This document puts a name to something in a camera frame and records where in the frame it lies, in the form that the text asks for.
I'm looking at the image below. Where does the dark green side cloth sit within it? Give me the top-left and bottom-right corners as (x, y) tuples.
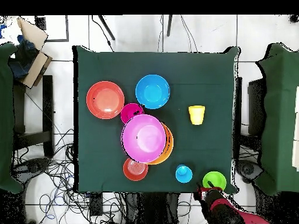
(255, 42), (299, 197)
(0, 42), (24, 194)

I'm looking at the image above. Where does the black tripod leg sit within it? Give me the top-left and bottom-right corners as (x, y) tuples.
(98, 15), (116, 41)
(166, 15), (174, 37)

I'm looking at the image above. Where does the cardboard box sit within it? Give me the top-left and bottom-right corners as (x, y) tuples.
(9, 16), (53, 90)

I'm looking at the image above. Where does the blue bowl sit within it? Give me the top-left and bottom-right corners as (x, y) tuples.
(135, 74), (171, 110)

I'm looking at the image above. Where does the dark green tablecloth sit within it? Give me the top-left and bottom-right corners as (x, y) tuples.
(72, 45), (239, 194)

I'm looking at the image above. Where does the small red-orange bowl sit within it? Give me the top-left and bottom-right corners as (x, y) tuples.
(123, 157), (149, 182)

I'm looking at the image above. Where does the wide red-orange bowl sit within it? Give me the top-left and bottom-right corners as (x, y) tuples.
(86, 80), (125, 120)

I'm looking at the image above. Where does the grey pedestal foot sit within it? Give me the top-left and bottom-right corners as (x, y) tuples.
(235, 159), (265, 184)

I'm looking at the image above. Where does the black cabinet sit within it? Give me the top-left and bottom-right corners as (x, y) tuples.
(247, 78), (266, 136)

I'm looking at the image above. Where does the small crimson bowl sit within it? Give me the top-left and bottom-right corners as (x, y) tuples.
(120, 103), (145, 125)

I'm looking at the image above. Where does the black stool frame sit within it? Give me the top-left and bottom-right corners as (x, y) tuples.
(12, 75), (55, 158)

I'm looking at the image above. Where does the large magenta bowl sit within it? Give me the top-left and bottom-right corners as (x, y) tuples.
(120, 114), (167, 164)

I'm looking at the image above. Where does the green bowl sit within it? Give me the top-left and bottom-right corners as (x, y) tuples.
(202, 171), (228, 191)

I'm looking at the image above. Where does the large orange bowl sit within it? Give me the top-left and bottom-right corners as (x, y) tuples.
(146, 122), (174, 166)

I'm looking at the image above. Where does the dark blue cloth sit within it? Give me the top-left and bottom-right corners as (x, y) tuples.
(8, 34), (39, 80)

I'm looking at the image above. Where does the yellow cup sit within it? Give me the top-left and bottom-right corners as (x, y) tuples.
(190, 114), (206, 126)
(188, 105), (206, 117)

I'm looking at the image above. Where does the blue cup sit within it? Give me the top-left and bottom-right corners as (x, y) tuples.
(175, 164), (193, 184)

